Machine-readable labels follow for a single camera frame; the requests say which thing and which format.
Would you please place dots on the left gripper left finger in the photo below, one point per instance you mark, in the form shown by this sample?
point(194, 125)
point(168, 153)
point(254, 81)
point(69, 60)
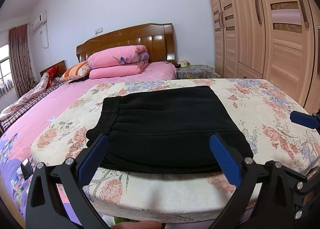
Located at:
point(45, 208)

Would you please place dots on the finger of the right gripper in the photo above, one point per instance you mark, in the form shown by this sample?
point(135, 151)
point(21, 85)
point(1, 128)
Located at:
point(306, 120)

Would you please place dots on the red brown curtain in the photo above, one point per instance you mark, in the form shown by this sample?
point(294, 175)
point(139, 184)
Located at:
point(20, 63)

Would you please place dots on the folded pink quilt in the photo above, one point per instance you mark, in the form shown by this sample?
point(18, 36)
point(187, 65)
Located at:
point(118, 62)

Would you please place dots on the white air conditioner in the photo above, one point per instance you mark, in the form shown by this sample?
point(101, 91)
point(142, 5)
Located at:
point(39, 21)

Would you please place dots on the wooden headboard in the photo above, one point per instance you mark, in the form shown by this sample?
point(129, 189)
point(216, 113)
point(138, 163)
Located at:
point(157, 38)

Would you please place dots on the black pants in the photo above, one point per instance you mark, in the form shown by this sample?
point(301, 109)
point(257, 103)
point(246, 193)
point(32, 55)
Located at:
point(166, 131)

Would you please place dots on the pink floral duvet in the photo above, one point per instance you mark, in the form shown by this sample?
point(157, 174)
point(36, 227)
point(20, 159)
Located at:
point(33, 93)

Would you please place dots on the window with bars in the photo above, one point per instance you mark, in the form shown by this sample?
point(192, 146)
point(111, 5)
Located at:
point(6, 81)

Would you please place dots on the wooden wardrobe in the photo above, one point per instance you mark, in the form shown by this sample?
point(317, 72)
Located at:
point(276, 40)

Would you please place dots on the person left hand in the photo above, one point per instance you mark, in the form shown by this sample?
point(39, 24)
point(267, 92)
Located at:
point(138, 225)

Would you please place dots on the floral covered nightstand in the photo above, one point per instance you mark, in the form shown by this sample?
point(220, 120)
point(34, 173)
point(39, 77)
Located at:
point(196, 72)

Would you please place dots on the red pillow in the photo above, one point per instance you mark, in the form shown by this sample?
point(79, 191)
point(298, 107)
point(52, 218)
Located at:
point(52, 74)

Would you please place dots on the pink bed sheet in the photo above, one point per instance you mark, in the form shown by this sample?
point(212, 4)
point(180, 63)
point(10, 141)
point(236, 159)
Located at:
point(44, 112)

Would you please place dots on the purple floral sheet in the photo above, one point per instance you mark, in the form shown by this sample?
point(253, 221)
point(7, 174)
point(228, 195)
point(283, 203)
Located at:
point(12, 181)

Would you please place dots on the floral cream blanket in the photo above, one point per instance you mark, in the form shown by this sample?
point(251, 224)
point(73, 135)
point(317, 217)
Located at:
point(259, 109)

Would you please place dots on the orange patterned pillow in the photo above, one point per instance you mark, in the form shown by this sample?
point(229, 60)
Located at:
point(77, 71)

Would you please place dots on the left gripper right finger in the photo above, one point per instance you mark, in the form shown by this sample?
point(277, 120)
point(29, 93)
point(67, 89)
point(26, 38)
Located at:
point(274, 205)

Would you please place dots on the white wall socket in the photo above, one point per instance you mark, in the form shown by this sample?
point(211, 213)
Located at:
point(98, 30)

